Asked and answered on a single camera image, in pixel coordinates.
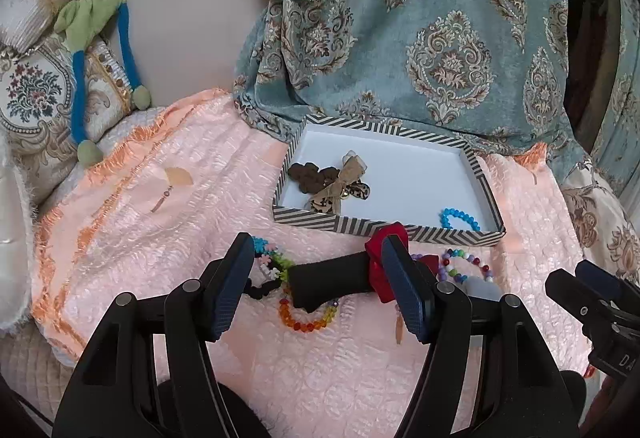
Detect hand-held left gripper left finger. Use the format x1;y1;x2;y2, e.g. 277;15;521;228
52;232;257;438

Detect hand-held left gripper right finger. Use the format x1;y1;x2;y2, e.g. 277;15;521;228
377;228;581;438

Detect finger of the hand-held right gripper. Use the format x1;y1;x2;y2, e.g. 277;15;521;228
574;260;640;320
545;269;632;345

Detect black scrunchie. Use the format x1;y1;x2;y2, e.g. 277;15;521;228
245;277;291;302

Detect red velvet bow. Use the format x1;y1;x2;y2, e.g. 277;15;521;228
364;221;441;304

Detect colourful flower bead bracelet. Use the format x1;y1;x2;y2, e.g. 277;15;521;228
251;237;294;282

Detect multicolour large bead bracelet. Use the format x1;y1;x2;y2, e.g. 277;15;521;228
437;247;496;286

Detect black fabric bow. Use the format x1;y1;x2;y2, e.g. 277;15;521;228
289;254;374;312

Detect rainbow crystal bead bracelet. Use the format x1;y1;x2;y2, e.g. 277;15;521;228
278;295;341;334

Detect striped cardboard box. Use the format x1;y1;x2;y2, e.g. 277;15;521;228
271;114;507;247

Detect floral beige cloth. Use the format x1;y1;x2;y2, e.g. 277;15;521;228
559;158;640;271

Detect pink quilted blanket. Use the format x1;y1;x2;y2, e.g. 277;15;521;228
30;88;601;438

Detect tan ribbon hair bow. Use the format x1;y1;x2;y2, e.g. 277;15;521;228
307;152;372;215

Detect dark brown scrunchie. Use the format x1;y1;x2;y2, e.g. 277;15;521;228
287;162;342;195

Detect white satin cushion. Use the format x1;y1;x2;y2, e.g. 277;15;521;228
0;133;37;335

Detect beige sofa backrest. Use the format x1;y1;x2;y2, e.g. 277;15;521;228
100;0;281;110

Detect teal damask blanket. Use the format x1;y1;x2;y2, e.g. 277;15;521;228
232;0;571;145

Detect floral embroidered cushion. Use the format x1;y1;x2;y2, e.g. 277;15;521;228
0;35;127;175

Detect green and blue plush toy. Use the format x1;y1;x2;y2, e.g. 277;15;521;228
54;0;151;167

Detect blue bead bracelet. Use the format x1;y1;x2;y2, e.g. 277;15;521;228
440;207;482;233

